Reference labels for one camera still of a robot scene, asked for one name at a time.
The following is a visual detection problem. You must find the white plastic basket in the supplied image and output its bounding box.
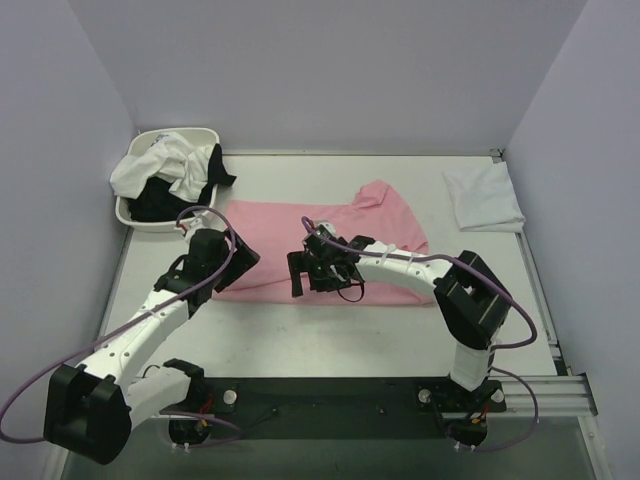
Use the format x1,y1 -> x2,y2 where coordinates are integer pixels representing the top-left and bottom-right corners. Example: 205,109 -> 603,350
114,126 -> 224,233

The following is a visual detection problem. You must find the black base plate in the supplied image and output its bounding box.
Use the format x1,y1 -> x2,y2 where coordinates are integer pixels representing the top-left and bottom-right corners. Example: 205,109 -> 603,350
167,377 -> 506,446

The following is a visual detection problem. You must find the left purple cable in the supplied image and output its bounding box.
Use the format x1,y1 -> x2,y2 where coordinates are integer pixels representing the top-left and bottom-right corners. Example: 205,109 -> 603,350
0,207 -> 244,449

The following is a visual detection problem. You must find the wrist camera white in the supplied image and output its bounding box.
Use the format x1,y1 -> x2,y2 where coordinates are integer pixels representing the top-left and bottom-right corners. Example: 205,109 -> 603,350
314,222 -> 337,241
174,214 -> 210,236

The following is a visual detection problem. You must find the folded white t shirt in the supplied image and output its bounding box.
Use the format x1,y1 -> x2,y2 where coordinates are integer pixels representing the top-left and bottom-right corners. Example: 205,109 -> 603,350
443,162 -> 526,233

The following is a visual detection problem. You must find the black t shirt in basket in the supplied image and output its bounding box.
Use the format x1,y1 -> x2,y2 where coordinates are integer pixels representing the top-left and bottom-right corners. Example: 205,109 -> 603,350
127,144 -> 236,223

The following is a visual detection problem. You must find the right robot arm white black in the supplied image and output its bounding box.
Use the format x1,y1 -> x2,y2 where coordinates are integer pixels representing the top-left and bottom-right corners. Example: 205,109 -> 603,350
287,223 -> 510,392

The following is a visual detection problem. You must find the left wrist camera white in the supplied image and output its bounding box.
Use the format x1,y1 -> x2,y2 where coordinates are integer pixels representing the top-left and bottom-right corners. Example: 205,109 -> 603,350
174,214 -> 210,236

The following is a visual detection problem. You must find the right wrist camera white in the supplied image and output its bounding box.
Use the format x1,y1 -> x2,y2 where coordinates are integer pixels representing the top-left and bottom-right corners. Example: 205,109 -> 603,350
314,222 -> 337,241

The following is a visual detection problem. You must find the thin black cable loop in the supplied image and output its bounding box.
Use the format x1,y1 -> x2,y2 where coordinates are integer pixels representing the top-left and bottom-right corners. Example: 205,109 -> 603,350
337,279 -> 366,304

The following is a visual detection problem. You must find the pink t shirt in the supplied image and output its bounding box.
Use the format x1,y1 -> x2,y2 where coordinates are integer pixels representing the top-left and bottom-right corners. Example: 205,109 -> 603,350
214,180 -> 435,307

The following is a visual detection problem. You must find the white t shirt in basket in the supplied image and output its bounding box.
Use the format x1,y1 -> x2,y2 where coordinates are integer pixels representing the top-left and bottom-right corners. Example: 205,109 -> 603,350
110,131 -> 209,203

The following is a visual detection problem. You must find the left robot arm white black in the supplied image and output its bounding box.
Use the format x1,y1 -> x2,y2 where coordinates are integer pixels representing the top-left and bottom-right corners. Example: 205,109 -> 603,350
43,228 -> 260,465

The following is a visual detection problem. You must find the aluminium front rail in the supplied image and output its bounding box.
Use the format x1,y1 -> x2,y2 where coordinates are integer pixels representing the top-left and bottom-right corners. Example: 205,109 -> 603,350
59,372 -> 600,421

